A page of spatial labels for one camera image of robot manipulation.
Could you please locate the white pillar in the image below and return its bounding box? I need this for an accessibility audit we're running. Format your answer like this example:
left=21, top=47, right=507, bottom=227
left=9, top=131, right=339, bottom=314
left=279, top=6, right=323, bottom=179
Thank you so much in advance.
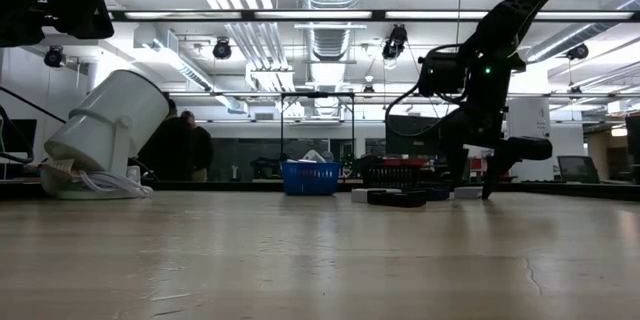
left=507, top=97, right=555, bottom=183

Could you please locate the black plastic bin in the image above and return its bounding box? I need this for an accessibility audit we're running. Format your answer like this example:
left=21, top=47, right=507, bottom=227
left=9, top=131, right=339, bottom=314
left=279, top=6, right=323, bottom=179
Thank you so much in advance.
left=360, top=158, right=426, bottom=190

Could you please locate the blue plastic bin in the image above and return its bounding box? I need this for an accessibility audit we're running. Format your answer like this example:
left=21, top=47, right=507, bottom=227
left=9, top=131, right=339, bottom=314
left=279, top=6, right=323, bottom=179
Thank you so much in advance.
left=280, top=160, right=343, bottom=197

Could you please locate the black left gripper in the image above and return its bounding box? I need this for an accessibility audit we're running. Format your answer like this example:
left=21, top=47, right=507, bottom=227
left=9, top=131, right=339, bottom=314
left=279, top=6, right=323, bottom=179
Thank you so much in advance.
left=0, top=0, right=115, bottom=49

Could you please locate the black overhead beam with lights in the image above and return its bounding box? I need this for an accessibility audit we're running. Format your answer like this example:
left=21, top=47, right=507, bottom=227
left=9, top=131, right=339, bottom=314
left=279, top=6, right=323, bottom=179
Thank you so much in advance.
left=109, top=8, right=640, bottom=23

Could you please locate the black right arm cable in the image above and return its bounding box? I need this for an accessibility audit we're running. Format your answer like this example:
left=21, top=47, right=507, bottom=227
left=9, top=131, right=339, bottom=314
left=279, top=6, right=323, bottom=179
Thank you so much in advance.
left=383, top=83, right=454, bottom=139

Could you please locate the black LCD display module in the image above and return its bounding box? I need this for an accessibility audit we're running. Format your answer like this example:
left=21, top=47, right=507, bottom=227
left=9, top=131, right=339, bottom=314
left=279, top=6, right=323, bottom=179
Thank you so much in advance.
left=367, top=189, right=429, bottom=209

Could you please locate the white cylindrical appliance on stand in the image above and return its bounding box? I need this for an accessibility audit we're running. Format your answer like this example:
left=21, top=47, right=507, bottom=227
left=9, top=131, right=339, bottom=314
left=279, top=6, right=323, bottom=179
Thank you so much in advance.
left=42, top=69, right=171, bottom=200

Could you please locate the black overhead camera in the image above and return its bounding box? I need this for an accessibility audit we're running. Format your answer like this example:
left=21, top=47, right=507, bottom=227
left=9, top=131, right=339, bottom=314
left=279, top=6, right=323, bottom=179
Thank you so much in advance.
left=382, top=23, right=409, bottom=61

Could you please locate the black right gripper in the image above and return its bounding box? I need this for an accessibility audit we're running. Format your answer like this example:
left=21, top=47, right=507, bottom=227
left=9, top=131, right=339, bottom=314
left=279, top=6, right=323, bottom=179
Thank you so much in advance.
left=441, top=66, right=554, bottom=200

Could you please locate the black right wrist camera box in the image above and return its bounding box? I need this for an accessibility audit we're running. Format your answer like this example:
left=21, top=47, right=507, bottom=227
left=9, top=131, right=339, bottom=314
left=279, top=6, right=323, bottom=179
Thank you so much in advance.
left=418, top=53, right=467, bottom=97

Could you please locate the red storage crate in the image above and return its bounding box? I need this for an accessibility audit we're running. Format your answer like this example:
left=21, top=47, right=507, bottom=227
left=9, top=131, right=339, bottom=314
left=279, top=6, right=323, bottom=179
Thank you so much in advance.
left=383, top=157, right=427, bottom=168

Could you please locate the black computer monitor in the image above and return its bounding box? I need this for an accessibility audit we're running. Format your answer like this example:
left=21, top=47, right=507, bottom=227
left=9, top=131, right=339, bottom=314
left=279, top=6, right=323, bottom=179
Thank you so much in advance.
left=384, top=114, right=446, bottom=158
left=0, top=118, right=39, bottom=154

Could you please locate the black aluminium table frame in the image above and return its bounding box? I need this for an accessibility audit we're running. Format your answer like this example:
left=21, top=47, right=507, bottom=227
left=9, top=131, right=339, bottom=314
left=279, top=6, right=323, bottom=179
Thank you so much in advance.
left=0, top=177, right=640, bottom=202

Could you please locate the white display module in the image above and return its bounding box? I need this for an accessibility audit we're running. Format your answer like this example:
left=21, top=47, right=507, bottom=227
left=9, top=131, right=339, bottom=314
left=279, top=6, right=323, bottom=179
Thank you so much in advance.
left=453, top=186, right=484, bottom=200
left=351, top=188, right=401, bottom=204

